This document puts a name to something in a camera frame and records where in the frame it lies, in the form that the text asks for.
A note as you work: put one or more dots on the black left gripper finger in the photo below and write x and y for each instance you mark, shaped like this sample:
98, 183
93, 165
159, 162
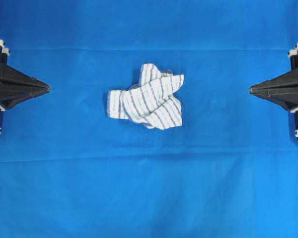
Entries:
11, 75
10, 97

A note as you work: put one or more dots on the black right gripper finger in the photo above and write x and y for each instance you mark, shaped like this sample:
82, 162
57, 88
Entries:
287, 80
286, 98

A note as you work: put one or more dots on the white blue striped towel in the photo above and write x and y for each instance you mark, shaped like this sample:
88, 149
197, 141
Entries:
151, 101

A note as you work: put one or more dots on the blue table cloth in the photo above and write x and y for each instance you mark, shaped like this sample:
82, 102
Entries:
67, 170

